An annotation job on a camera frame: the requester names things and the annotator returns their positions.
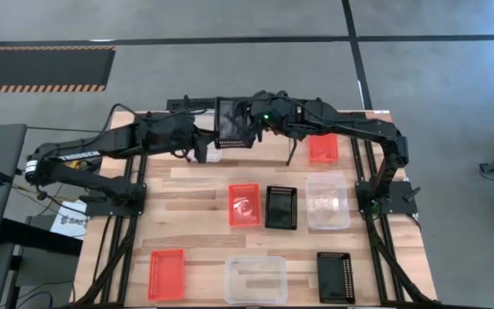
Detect clear plastic basket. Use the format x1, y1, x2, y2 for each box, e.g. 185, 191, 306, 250
193, 109, 223, 164
223, 255, 289, 306
305, 172, 352, 231

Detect black hazard-striped floor mat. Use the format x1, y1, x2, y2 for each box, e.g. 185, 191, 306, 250
0, 45, 117, 94

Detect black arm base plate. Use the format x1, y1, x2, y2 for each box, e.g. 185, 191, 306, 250
84, 183, 148, 218
355, 179, 419, 215

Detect white printed paper sign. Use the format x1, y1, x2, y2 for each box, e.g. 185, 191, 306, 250
49, 199, 90, 240

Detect black power strip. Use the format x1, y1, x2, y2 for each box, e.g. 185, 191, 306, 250
166, 97, 218, 112

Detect orange plastic basket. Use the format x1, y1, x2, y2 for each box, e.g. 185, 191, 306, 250
227, 183, 262, 228
147, 248, 187, 302
307, 133, 340, 165

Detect black aluminium rig frame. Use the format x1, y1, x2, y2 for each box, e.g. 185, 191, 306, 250
73, 110, 439, 309

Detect black plastic basket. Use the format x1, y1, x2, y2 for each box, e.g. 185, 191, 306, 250
316, 251, 356, 306
214, 96, 257, 150
264, 185, 298, 231

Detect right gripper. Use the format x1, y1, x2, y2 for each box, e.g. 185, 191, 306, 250
242, 89, 302, 145

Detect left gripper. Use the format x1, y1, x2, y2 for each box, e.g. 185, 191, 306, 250
165, 118, 220, 164

